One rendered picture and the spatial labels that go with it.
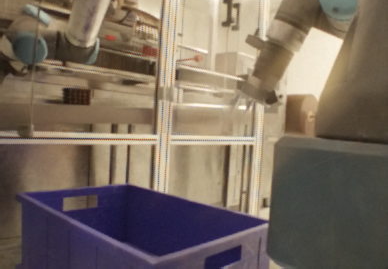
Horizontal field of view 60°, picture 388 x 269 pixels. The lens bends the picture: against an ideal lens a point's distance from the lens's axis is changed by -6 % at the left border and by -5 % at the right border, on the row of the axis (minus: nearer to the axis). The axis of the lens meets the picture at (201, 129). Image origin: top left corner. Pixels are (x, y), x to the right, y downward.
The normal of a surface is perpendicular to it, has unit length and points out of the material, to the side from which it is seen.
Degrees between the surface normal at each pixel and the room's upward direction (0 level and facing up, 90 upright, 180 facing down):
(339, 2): 95
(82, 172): 90
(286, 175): 90
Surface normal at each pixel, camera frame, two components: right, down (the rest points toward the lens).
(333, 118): -0.99, -0.07
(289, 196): -0.77, -0.04
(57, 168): 0.73, 0.06
